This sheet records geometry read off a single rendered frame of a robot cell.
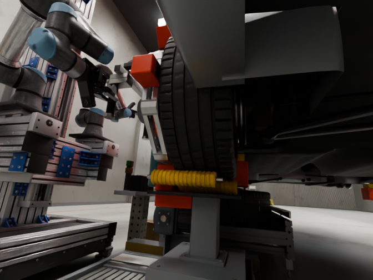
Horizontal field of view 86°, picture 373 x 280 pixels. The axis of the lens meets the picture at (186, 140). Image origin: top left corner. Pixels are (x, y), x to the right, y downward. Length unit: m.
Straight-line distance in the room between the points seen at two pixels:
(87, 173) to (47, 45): 0.96
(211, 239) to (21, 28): 1.18
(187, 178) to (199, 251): 0.27
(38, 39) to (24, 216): 1.07
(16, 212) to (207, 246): 1.09
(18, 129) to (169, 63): 0.79
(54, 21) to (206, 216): 0.81
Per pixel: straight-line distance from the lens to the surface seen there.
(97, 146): 1.50
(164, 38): 0.95
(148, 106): 0.72
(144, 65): 0.69
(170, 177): 0.75
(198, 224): 0.82
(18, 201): 1.50
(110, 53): 0.86
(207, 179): 0.71
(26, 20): 1.21
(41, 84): 1.35
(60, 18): 0.80
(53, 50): 0.74
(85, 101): 0.83
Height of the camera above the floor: 0.45
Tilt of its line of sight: 15 degrees up
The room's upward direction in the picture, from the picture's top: 4 degrees clockwise
